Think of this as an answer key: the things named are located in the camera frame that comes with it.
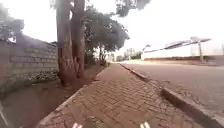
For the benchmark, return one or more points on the red brick path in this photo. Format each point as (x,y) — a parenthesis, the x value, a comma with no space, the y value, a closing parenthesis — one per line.
(116,100)

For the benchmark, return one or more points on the long white building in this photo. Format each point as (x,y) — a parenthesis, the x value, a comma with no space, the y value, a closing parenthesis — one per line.
(170,53)

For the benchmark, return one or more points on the tree behind wall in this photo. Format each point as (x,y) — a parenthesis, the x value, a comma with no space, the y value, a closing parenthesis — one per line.
(10,26)

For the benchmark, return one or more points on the pole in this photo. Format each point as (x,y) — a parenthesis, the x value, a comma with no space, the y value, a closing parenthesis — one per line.
(200,51)

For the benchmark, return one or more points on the red-brown dirt strip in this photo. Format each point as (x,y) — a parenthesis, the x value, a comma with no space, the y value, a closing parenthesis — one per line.
(30,106)

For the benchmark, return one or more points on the distant trees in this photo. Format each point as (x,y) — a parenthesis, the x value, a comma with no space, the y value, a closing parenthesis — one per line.
(131,55)

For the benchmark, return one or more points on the grey paved road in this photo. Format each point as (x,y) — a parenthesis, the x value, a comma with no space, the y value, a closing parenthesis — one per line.
(196,80)

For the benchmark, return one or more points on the low plants along wall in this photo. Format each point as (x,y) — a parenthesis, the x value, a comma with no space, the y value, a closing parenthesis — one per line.
(43,77)

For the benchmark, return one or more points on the grey concrete kerb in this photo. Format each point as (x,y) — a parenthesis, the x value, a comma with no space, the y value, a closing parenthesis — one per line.
(186,105)

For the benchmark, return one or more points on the tall thick-trunked tree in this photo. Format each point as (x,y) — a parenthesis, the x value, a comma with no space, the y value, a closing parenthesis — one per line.
(65,50)

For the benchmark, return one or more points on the grey stone block wall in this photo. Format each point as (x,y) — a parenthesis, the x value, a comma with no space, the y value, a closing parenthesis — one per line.
(30,56)

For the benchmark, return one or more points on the robot's own part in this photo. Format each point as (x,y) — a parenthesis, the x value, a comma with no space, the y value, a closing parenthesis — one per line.
(145,125)
(77,125)

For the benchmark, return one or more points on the pale path edging kerb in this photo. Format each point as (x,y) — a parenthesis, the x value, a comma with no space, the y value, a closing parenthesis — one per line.
(66,103)

